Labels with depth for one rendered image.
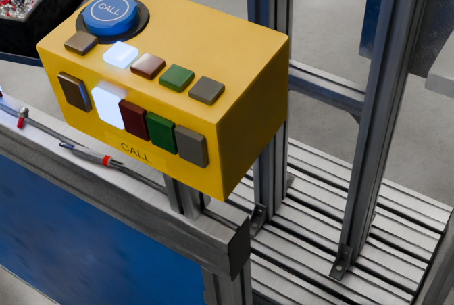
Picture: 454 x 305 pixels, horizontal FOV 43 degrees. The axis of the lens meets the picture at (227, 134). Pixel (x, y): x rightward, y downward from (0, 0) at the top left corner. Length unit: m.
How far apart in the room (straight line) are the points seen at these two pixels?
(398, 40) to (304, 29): 1.22
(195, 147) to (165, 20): 0.11
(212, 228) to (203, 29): 0.22
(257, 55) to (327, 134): 1.38
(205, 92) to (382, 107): 0.67
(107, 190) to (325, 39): 1.53
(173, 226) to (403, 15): 0.47
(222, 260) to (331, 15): 1.68
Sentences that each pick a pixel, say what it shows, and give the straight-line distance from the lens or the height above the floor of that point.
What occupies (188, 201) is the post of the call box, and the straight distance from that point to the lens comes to 0.55.
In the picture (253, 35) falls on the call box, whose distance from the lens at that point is 0.42.
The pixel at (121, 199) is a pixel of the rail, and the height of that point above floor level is 0.84.
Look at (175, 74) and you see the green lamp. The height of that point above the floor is 1.08.
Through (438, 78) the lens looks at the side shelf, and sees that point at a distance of 0.73.
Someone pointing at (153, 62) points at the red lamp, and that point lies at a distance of 0.40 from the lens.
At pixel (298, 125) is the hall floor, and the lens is 1.79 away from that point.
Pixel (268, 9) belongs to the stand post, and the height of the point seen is 0.74.
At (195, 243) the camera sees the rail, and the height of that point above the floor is 0.83.
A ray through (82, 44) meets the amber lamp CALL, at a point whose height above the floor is 1.08.
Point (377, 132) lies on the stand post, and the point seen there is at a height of 0.55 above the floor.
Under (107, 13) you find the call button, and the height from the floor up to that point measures 1.08.
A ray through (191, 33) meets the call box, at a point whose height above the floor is 1.07.
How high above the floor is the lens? 1.34
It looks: 49 degrees down
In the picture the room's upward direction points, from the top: 5 degrees counter-clockwise
